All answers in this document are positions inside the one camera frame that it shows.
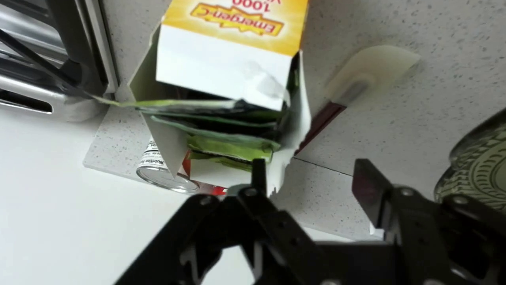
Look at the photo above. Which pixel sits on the stainless steel refrigerator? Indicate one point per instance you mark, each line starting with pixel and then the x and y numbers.
pixel 48 57

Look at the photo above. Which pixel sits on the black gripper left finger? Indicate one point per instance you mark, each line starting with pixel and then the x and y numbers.
pixel 269 222

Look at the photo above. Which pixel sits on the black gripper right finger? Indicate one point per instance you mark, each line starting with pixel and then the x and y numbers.
pixel 401 215

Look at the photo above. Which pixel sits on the green glass tiered stand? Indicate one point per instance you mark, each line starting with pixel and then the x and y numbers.
pixel 477 163

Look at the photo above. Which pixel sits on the green sachet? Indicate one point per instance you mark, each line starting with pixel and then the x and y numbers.
pixel 231 147
pixel 179 103

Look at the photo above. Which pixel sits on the orange yellow sachet box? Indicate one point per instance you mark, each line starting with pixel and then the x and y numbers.
pixel 227 57

